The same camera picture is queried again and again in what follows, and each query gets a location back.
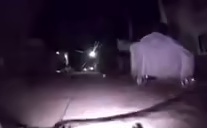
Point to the street light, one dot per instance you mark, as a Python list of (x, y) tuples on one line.
[(92, 53)]

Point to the grey paved road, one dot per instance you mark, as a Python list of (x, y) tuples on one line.
[(91, 100)]

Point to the vehicle under pale cover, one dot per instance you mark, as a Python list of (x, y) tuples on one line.
[(161, 56)]

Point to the robot's own part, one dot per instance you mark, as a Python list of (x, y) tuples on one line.
[(138, 126), (65, 126)]

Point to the dark building with window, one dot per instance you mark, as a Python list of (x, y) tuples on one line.
[(206, 43)]

